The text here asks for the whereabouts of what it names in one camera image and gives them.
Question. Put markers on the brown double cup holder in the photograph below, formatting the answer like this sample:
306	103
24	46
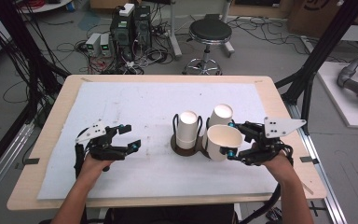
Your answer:
183	152

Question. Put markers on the person's dark clothing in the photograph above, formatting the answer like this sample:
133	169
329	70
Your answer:
167	216

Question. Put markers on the black frame post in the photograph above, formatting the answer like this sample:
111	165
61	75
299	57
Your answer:
326	40

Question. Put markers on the wooden table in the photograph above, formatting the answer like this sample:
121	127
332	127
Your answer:
266	93

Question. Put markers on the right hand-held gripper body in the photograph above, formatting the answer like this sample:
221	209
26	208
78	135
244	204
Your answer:
261	146

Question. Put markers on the black round stool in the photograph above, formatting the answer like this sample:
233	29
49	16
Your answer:
210	31

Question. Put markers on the white table mat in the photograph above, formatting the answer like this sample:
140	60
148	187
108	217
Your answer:
136	105

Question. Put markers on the aluminium rail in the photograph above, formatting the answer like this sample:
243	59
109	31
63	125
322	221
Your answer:
329	186
6	161

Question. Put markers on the person's right hand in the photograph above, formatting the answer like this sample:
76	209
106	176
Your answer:
281	169

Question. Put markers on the black computer tower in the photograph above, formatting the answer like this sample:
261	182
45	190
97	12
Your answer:
121	34
143	25

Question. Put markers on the white floor platform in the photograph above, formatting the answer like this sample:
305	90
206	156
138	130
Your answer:
348	105

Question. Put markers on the white box on tower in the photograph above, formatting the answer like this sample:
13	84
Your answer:
126	9

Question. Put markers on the cardboard box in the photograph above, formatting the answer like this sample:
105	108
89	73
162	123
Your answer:
310	15

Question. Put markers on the single white paper cup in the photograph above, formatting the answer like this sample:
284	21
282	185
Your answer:
214	150

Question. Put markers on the white round table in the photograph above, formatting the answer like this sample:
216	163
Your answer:
46	6

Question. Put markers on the person's left hand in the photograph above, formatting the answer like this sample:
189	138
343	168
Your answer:
93	169

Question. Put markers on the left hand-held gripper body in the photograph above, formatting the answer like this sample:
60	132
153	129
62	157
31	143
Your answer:
104	152

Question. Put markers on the white metal stand leg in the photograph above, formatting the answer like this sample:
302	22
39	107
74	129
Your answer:
174	34
228	46

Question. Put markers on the grey power supply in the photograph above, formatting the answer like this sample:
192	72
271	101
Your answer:
105	44
92	43

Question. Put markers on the black tape piece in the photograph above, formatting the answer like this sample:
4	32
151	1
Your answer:
31	161
307	160

